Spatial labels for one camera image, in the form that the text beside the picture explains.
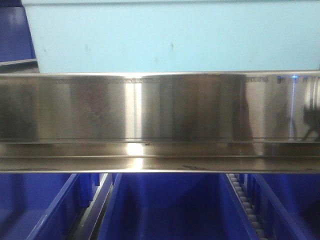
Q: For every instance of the light blue plastic bin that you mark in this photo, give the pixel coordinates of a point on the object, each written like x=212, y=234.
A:
x=71, y=36

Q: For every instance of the dark blue bin lower centre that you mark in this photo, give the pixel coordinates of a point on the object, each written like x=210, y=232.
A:
x=175, y=206

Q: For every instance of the dark blue bin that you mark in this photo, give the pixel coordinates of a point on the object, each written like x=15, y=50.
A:
x=15, y=37
x=286, y=206
x=43, y=206
x=175, y=206

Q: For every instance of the white roller track strip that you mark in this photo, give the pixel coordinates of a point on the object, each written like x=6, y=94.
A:
x=246, y=205

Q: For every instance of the dark blue bin lower right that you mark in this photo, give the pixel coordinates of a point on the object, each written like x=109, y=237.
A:
x=286, y=206

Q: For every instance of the dark blue bin lower left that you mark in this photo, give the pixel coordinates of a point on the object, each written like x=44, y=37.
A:
x=43, y=206

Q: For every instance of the dark blue bin upper left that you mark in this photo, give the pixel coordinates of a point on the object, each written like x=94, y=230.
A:
x=15, y=37

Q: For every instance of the stainless steel shelf front rail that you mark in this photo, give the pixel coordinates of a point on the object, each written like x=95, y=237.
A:
x=202, y=122

